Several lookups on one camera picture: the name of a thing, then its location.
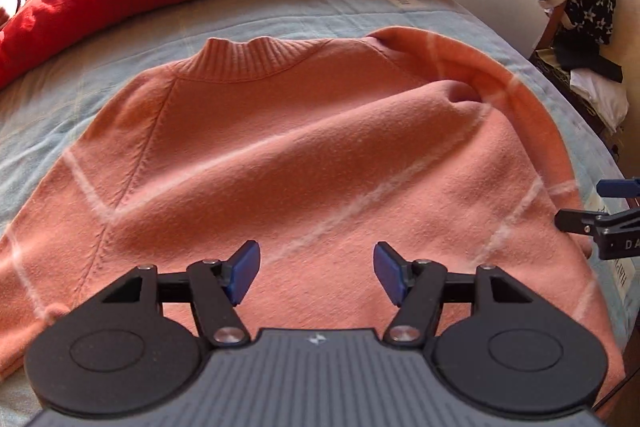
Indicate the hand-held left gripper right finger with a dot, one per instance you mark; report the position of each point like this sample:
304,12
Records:
390,274

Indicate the wooden chair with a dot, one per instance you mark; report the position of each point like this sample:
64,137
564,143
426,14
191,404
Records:
550,32

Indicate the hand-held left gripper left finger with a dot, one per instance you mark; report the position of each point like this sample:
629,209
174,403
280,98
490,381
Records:
245,272

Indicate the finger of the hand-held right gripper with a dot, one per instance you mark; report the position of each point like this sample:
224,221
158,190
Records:
575,222
620,188

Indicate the orange knit sweater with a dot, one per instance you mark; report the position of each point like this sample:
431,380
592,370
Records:
300,147

